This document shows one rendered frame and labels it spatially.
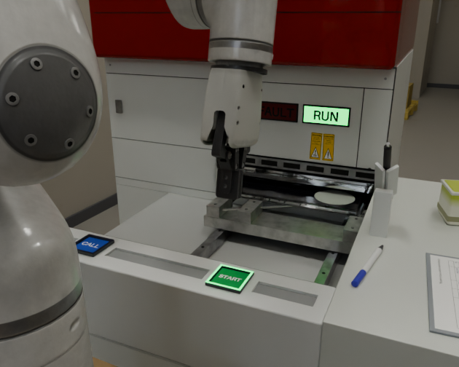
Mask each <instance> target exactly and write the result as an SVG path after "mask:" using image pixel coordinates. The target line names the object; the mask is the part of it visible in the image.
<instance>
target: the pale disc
mask: <svg viewBox="0 0 459 367"><path fill-rule="evenodd" d="M314 197H315V198H316V199H317V200H318V201H321V202H324V203H327V204H332V205H347V204H350V203H352V202H354V201H355V197H354V196H353V195H352V194H349V193H347V192H342V191H337V190H323V191H320V192H317V193H315V195H314Z"/></svg>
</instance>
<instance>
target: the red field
mask: <svg viewBox="0 0 459 367"><path fill-rule="evenodd" d="M296 115H297V106H296V105H286V104H277V103H262V112H261V118H267V119H282V120H291V121H296Z"/></svg>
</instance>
